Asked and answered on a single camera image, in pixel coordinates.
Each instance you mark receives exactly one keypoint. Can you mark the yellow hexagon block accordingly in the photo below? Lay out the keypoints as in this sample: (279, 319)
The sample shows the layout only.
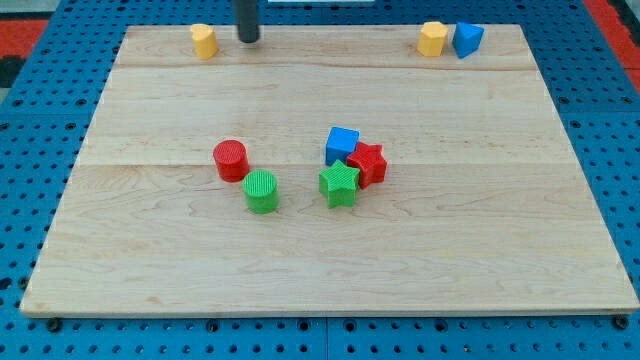
(432, 39)

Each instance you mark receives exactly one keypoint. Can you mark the yellow heart block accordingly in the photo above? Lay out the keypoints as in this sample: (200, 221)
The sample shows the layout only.
(204, 40)

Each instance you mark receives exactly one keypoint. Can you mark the wooden board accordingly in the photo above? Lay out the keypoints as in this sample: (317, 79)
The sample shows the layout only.
(484, 210)

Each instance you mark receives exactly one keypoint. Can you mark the green star block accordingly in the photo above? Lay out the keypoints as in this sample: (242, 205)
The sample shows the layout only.
(339, 184)

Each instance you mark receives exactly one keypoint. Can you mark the blue cube block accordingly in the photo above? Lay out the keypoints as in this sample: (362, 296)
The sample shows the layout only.
(341, 142)

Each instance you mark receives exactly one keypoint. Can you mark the red star block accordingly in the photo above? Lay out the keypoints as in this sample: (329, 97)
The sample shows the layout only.
(369, 160)

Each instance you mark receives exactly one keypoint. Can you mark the green cylinder block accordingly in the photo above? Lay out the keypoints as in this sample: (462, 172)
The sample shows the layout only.
(261, 191)

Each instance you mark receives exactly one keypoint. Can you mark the red cylinder block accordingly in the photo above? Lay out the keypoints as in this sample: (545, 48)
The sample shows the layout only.
(230, 157)

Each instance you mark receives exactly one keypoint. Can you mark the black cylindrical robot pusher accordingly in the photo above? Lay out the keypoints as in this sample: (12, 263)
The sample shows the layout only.
(247, 20)

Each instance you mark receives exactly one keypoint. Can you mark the blue triangle block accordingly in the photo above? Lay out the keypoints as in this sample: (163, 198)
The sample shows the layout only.
(467, 38)

